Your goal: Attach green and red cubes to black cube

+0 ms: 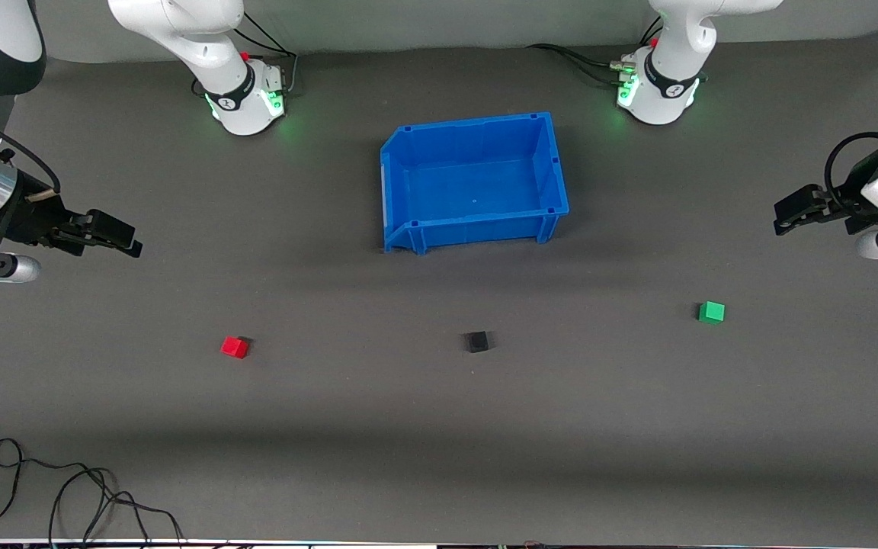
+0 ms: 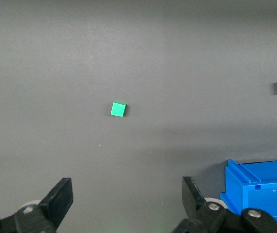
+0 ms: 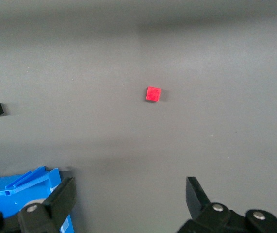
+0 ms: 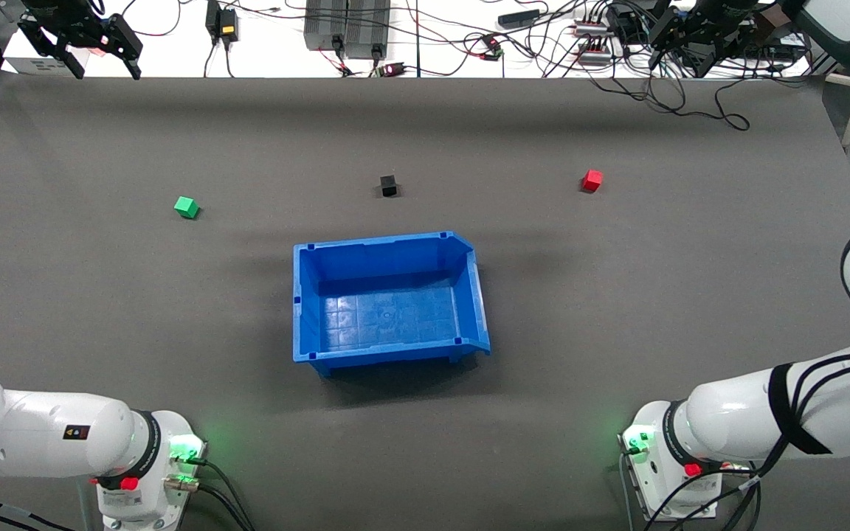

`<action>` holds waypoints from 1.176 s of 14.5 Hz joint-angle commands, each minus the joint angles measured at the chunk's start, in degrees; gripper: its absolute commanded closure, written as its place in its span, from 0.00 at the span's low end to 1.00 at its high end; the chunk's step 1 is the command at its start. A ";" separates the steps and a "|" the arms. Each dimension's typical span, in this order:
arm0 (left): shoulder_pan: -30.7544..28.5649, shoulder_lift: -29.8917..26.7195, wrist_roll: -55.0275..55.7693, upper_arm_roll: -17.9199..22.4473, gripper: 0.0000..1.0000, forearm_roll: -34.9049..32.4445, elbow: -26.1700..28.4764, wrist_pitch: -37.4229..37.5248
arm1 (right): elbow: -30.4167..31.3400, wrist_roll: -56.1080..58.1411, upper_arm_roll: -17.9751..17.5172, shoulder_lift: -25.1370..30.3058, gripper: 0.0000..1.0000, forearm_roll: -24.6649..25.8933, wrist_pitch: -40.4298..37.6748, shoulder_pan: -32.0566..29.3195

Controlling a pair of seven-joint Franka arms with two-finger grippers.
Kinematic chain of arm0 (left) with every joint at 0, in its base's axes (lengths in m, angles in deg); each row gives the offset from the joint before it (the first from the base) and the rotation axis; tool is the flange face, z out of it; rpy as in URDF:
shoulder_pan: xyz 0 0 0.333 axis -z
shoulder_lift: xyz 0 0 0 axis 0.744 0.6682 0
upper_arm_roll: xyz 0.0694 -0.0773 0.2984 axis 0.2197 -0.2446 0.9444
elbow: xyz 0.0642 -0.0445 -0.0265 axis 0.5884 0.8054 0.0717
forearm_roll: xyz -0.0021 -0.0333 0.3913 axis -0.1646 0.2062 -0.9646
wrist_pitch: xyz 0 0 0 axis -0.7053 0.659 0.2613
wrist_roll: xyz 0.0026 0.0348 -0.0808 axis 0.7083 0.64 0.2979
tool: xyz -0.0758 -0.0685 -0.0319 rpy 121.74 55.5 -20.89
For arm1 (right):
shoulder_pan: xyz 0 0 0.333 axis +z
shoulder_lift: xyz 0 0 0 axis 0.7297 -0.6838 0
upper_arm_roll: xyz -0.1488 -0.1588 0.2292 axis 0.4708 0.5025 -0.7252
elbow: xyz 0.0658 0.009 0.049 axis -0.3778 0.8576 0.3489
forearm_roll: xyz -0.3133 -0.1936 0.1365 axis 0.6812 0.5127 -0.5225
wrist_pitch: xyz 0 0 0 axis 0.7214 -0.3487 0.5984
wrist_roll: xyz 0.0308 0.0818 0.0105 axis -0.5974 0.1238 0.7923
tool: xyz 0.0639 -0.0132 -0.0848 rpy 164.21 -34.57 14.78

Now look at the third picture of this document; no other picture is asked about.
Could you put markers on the dark grey table mat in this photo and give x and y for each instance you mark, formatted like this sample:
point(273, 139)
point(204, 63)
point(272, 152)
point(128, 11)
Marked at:
point(128, 145)

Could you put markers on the small red cube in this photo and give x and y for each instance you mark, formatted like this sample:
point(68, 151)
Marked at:
point(152, 94)

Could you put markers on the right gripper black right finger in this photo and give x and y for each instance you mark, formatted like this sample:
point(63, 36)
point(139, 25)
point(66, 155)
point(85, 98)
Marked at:
point(201, 208)

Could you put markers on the blue plastic storage bin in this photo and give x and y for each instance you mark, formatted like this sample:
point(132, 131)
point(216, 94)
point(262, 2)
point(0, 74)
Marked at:
point(4, 201)

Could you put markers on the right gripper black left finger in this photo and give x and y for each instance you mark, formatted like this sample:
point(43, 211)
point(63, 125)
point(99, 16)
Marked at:
point(55, 206)

